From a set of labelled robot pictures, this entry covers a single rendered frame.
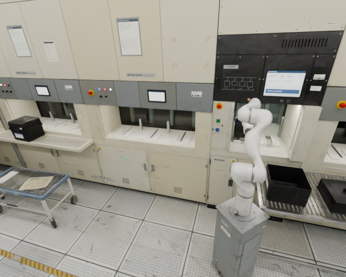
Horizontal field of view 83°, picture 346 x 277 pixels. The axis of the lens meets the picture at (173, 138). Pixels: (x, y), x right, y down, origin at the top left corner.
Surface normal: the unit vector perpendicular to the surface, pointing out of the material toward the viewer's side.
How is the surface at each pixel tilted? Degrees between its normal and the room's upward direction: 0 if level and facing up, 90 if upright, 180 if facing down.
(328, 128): 90
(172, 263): 0
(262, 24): 94
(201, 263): 0
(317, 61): 90
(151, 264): 0
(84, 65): 90
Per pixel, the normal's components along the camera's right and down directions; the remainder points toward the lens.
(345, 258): -0.04, -0.89
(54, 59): -0.28, 0.45
